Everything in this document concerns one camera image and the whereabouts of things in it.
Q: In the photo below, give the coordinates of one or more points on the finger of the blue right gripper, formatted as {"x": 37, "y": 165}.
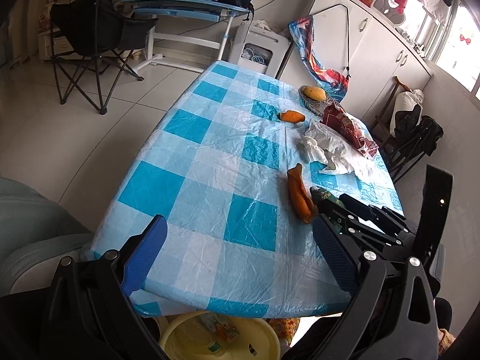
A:
{"x": 353, "y": 205}

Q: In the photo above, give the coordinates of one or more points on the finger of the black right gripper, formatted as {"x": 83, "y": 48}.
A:
{"x": 336, "y": 213}

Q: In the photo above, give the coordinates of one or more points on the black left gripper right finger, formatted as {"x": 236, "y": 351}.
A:
{"x": 336, "y": 255}

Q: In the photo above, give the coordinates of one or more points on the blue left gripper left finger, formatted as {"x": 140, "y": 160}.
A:
{"x": 140, "y": 252}

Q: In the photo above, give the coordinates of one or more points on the white plastic bag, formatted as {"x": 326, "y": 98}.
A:
{"x": 323, "y": 145}

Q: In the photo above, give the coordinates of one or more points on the red snack bag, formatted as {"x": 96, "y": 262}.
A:
{"x": 336, "y": 118}

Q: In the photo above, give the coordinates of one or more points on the small orange peel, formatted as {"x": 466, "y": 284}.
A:
{"x": 290, "y": 116}

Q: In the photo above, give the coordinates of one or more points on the yellow plastic trash bucket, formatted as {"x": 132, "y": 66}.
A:
{"x": 206, "y": 335}

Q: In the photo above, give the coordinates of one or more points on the blue checkered plastic tablecloth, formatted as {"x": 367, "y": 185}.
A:
{"x": 216, "y": 168}

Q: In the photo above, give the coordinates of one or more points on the colourful crochet slipper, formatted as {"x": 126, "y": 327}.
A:
{"x": 285, "y": 329}

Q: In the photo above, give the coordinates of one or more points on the black folded stroller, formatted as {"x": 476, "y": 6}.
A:
{"x": 415, "y": 136}

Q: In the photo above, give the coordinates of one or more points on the woven fruit plate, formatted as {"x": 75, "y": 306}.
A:
{"x": 317, "y": 107}

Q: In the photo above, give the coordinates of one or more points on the grey green sofa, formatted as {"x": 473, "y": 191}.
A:
{"x": 35, "y": 234}

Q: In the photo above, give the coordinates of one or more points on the yellow mango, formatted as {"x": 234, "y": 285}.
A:
{"x": 315, "y": 93}

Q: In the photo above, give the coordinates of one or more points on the white storage cabinet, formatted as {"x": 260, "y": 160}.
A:
{"x": 378, "y": 54}

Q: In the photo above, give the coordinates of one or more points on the black folding camp chair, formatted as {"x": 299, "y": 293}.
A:
{"x": 96, "y": 31}

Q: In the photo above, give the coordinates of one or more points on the blue study desk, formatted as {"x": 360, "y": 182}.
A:
{"x": 204, "y": 10}

